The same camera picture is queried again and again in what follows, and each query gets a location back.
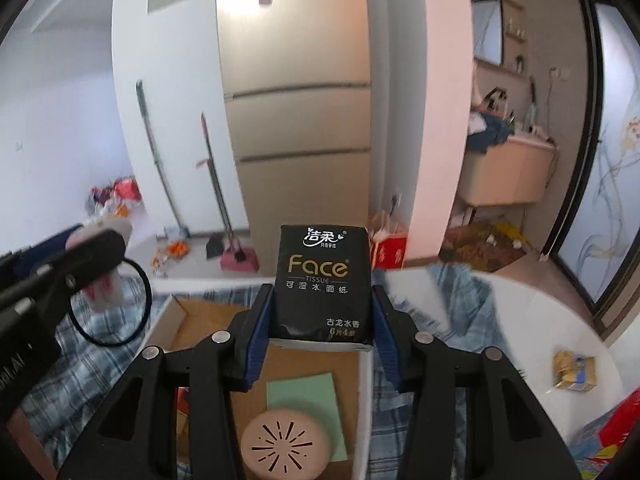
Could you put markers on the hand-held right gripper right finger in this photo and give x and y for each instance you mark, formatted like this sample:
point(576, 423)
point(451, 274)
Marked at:
point(386, 345)

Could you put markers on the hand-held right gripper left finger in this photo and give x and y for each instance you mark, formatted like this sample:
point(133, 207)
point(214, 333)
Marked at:
point(257, 345)

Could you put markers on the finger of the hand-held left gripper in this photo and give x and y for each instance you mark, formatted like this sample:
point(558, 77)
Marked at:
point(85, 257)
point(45, 250)

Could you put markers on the green foam pad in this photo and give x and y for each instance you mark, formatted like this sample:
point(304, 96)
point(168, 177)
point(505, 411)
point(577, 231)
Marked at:
point(305, 392)

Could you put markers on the black tissue packet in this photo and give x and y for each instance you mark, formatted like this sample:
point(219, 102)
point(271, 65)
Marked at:
point(320, 280)

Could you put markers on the pink round device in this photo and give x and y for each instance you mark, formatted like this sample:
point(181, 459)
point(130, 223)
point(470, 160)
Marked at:
point(285, 450)

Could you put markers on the pile of colourful bags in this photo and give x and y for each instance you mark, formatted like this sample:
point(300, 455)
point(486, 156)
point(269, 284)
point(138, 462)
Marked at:
point(117, 192)

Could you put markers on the blue plaid shirt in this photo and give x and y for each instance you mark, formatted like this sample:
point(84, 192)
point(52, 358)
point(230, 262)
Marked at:
point(460, 310)

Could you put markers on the pink dustpan with broom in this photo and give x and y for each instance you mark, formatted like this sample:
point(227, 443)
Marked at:
point(240, 257)

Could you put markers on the orange floor clutter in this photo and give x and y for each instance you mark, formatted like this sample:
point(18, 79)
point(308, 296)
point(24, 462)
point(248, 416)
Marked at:
point(175, 249)

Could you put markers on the red cardboard box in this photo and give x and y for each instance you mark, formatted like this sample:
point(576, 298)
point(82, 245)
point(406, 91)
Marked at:
point(390, 252)

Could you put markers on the black dustpan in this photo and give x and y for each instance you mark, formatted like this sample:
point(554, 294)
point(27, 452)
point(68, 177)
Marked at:
point(215, 247)

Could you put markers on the grey mop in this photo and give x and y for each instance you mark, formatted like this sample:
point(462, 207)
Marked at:
point(155, 155)

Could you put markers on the patterned floor rug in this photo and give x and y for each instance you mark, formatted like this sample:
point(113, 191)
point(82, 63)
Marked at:
point(480, 245)

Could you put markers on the yellow snack packet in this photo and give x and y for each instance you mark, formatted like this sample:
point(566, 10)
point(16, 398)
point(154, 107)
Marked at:
point(575, 370)

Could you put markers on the beige vanity cabinet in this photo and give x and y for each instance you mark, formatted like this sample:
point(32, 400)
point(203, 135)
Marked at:
point(505, 175)

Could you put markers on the dark blue clothes pile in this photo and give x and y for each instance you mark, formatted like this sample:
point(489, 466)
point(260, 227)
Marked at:
point(492, 132)

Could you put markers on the blue and red printed packet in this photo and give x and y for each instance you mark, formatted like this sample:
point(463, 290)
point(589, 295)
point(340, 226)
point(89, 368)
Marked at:
point(607, 440)

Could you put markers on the beige wardrobe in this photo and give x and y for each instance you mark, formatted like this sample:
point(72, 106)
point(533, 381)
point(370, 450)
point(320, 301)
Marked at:
point(300, 60)

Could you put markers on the frosted glass door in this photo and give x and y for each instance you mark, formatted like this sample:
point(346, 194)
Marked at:
point(615, 160)

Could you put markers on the wall mirror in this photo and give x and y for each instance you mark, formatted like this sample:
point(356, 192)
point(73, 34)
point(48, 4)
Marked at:
point(487, 30)

